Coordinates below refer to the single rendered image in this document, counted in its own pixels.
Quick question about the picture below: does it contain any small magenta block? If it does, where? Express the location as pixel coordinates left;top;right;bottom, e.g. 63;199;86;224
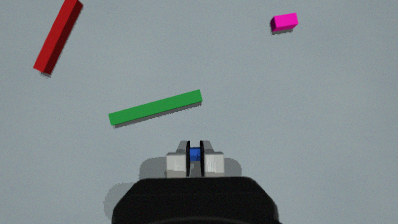
270;13;298;32

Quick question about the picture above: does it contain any small blue cube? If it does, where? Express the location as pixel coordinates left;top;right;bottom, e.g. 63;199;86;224
190;147;201;161

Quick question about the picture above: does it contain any red rod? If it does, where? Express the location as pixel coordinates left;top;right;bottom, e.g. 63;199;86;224
33;0;83;75

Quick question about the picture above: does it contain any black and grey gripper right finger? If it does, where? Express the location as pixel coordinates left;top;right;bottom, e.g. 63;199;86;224
200;140;224;177

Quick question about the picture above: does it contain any green flat bar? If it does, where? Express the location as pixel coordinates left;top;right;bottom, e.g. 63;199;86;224
108;89;203;125

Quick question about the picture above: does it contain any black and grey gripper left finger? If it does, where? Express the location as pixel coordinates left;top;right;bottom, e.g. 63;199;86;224
166;141;190;178

